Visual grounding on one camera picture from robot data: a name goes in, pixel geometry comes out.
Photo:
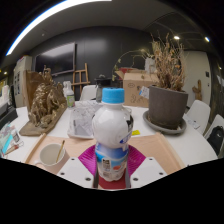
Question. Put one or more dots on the green-labelled spray bottle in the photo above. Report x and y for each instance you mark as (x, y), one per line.
(70, 98)

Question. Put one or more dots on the wooden figure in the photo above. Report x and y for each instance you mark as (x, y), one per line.
(197, 90)

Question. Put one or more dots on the blue-capped plastic drink bottle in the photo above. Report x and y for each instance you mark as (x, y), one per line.
(111, 130)

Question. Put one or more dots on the white cabinet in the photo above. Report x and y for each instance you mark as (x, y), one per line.
(21, 80)

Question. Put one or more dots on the black box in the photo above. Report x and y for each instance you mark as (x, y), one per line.
(7, 115)

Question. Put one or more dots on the wooden easel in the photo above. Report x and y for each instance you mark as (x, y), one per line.
(86, 75)

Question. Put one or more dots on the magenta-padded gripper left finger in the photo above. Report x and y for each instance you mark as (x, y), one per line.
(75, 171)

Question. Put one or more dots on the wooden stick in mug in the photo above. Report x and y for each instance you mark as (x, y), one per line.
(60, 151)

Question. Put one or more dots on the red box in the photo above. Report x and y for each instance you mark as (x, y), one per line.
(126, 70)

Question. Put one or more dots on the white paper sheets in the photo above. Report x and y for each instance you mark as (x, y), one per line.
(192, 122)

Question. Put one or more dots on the white plaster statue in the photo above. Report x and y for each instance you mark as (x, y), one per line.
(150, 65)

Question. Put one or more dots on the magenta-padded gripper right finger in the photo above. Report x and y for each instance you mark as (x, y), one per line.
(146, 171)

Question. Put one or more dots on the round ceiling light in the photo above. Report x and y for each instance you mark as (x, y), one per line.
(176, 37)
(207, 39)

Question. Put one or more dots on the grey pot with dried plant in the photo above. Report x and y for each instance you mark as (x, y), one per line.
(166, 106)

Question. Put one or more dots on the wooden paintbrush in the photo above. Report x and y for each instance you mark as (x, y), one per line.
(15, 147)

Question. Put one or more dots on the newspaper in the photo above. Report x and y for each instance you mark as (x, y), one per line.
(81, 120)

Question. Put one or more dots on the black backpack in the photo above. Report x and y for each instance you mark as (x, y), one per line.
(216, 140)

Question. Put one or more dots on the small paint jar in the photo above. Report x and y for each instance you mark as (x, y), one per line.
(15, 136)

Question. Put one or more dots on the white ceramic mug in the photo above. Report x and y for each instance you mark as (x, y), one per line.
(48, 156)

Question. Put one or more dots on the grey plant saucer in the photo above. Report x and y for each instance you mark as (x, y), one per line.
(148, 123)

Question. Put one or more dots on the yellow tag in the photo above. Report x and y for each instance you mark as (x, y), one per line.
(135, 132)

